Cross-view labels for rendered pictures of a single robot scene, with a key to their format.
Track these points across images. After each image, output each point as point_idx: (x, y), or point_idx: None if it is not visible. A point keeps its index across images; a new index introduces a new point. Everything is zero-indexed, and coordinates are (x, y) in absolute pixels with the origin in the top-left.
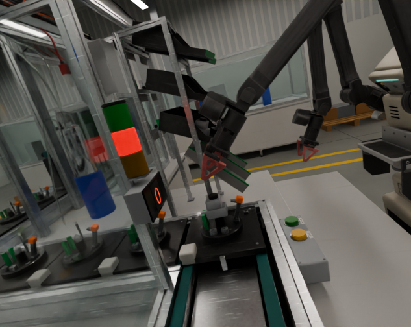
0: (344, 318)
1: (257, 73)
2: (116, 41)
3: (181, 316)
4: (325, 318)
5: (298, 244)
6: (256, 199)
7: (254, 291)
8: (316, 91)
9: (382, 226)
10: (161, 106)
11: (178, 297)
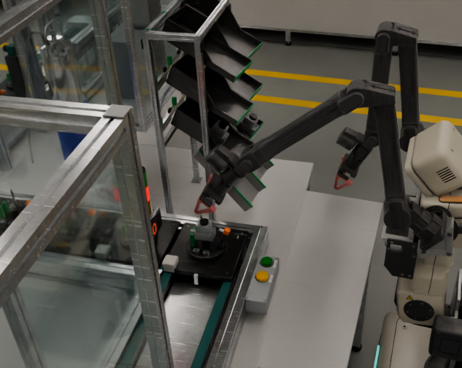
0: (261, 338)
1: (258, 152)
2: (144, 41)
3: None
4: (249, 335)
5: (256, 283)
6: (269, 211)
7: (210, 306)
8: (367, 121)
9: (350, 287)
10: None
11: None
